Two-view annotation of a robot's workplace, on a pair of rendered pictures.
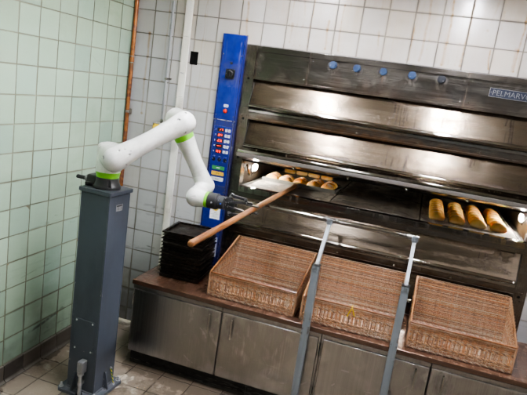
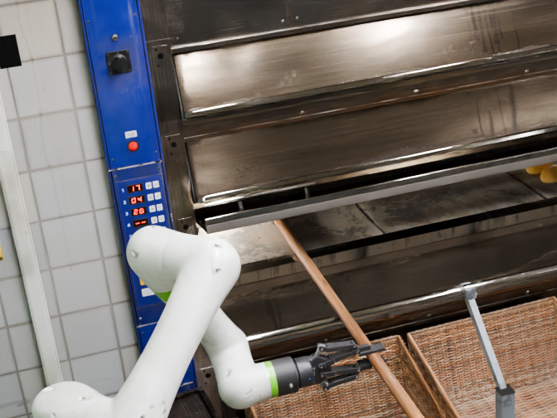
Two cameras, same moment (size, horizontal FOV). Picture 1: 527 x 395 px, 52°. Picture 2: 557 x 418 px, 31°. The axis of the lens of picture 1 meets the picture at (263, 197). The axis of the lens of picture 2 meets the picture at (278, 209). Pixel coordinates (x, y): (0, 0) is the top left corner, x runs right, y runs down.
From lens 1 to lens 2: 1.83 m
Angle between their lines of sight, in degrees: 30
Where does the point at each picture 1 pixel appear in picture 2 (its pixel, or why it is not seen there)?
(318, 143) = (346, 138)
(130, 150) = (162, 402)
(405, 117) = (496, 31)
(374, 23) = not seen: outside the picture
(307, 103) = (306, 66)
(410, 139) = (513, 70)
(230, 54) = (107, 17)
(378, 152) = (462, 112)
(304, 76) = (283, 12)
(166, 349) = not seen: outside the picture
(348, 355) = not seen: outside the picture
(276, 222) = (303, 315)
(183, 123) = (228, 274)
